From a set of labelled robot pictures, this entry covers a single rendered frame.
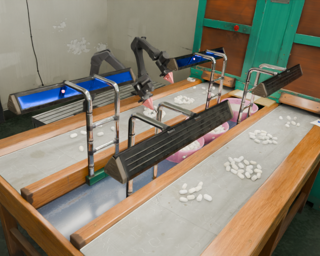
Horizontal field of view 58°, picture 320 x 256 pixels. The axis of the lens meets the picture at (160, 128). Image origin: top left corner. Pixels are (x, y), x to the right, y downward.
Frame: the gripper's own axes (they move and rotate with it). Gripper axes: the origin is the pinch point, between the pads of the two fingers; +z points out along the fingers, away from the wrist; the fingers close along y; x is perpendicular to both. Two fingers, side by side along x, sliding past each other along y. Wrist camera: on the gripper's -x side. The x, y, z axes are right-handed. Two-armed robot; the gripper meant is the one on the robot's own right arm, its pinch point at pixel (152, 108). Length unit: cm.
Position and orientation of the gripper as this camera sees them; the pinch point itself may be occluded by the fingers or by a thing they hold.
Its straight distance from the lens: 191.4
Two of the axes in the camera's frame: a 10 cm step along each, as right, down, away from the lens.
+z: 5.4, 8.3, -1.2
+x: -5.4, 4.5, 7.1
